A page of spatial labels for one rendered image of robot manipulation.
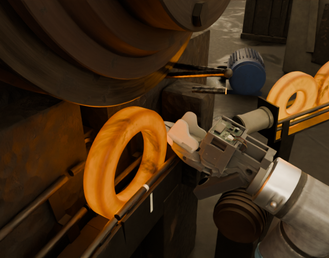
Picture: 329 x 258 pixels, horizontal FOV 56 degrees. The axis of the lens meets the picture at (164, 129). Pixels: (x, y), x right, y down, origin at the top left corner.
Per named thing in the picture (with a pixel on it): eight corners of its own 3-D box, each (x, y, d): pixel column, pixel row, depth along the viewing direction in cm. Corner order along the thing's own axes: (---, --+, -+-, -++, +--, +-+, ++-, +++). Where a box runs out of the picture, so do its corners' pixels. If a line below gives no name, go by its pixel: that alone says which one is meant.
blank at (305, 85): (266, 79, 77) (276, 83, 74) (312, 64, 82) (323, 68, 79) (262, 130, 85) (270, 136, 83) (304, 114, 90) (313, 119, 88)
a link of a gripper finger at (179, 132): (166, 103, 57) (209, 128, 55) (158, 127, 60) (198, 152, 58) (157, 110, 55) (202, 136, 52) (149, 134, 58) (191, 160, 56)
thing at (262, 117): (231, 131, 82) (231, 112, 79) (257, 122, 85) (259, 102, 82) (244, 142, 77) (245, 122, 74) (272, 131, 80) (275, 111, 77)
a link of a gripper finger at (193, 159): (181, 132, 58) (221, 156, 56) (179, 140, 59) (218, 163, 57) (170, 144, 55) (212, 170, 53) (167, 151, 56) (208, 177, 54)
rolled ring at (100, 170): (168, 93, 52) (151, 89, 53) (92, 144, 38) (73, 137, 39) (167, 179, 61) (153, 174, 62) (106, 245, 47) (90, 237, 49)
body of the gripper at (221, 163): (220, 112, 56) (281, 146, 53) (204, 146, 62) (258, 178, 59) (203, 130, 51) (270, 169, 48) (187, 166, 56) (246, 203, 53)
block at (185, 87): (157, 177, 77) (156, 88, 65) (173, 160, 83) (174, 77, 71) (196, 191, 73) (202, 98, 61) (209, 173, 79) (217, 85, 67)
